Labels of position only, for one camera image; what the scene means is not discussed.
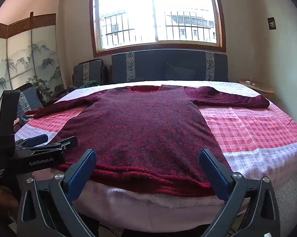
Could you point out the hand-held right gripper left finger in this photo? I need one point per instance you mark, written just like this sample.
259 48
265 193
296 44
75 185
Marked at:
81 173

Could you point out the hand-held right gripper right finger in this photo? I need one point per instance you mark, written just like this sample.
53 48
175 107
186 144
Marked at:
213 175

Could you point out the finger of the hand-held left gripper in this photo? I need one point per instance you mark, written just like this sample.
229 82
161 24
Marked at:
36 139
65 143

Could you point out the dark red patterned sweater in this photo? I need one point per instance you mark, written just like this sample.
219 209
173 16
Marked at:
143 133

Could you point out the person's left hand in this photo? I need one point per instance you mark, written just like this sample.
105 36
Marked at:
4 197

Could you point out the dark cushioned chair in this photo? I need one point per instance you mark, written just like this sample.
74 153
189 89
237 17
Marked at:
31 101

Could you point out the pink checked bed blanket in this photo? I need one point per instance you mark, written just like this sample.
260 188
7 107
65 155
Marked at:
252 133

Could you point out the painted folding screen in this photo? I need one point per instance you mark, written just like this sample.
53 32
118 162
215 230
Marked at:
20 59

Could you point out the round wooden side table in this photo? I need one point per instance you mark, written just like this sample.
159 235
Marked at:
261 88

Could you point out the large dark patterned-strip cushion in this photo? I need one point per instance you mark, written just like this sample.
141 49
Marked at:
170 65

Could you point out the wooden framed barred window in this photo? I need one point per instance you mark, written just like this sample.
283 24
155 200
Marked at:
156 17

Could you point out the dark wall switch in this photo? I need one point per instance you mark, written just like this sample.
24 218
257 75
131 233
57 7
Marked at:
271 24

